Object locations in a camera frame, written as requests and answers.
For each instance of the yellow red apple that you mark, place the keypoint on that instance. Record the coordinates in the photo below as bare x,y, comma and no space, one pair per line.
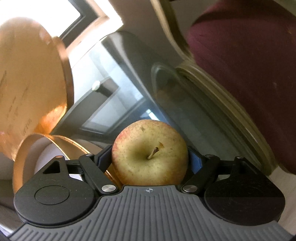
150,152

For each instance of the wooden chair frame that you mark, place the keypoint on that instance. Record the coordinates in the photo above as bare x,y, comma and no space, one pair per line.
223,108

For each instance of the black framed window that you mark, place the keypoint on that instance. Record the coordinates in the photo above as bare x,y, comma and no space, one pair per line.
67,19

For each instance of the dark red chair cushion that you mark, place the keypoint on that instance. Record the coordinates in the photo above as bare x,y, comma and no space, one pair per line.
249,48

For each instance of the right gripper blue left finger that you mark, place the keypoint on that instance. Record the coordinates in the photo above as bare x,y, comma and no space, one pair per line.
103,159

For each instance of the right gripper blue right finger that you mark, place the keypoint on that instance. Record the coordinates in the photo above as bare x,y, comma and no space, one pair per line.
195,160

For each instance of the gold round box lid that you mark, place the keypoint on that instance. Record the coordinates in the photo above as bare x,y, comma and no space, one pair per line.
36,82

